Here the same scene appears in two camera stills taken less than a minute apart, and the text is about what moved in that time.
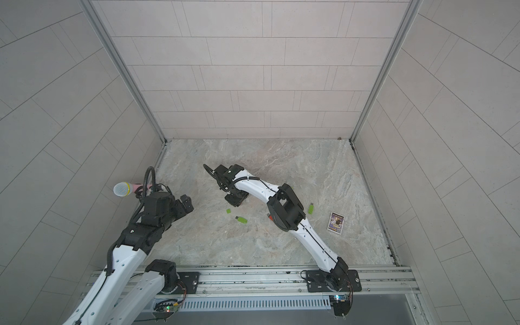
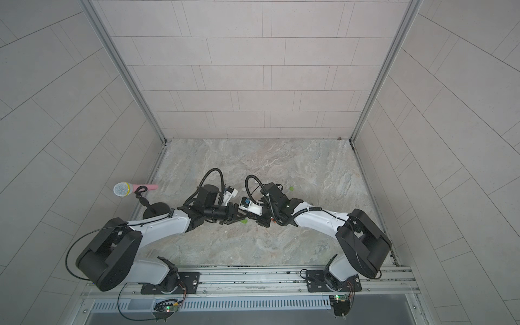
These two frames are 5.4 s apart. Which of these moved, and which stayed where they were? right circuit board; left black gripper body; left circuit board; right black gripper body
Moved: right black gripper body; left black gripper body
Stayed: left circuit board; right circuit board
